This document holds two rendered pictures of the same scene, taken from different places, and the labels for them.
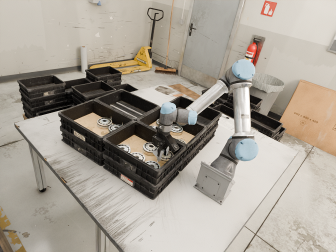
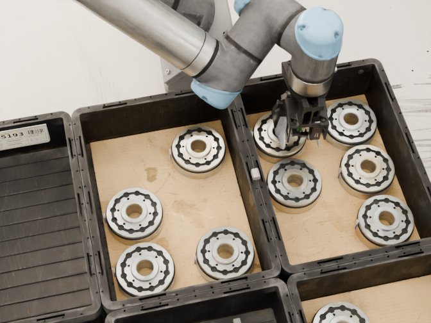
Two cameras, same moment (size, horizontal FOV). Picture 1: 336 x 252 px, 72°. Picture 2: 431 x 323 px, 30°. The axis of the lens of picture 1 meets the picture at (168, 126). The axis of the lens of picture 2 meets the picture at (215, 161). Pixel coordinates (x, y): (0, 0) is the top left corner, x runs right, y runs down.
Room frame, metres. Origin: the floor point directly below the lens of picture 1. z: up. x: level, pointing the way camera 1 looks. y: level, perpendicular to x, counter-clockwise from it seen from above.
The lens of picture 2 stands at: (1.74, 0.51, 2.16)
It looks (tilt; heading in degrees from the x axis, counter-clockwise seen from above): 60 degrees down; 227
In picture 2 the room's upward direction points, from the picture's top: 3 degrees clockwise
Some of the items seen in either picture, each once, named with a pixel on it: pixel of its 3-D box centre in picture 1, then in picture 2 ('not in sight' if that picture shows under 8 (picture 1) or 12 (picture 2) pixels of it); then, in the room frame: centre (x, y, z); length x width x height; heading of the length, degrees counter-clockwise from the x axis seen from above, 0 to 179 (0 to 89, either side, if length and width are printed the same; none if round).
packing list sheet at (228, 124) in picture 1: (229, 123); not in sight; (1.92, -0.56, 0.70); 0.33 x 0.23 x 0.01; 53
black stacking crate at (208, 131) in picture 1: (190, 116); (4, 235); (1.61, -0.17, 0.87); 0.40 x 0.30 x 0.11; 62
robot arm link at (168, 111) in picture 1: (168, 113); (315, 43); (1.07, 0.01, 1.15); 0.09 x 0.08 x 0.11; 94
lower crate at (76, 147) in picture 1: (97, 137); not in sight; (1.26, 0.47, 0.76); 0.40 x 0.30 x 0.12; 62
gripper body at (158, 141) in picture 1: (162, 137); (305, 104); (1.07, 0.02, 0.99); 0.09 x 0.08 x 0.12; 56
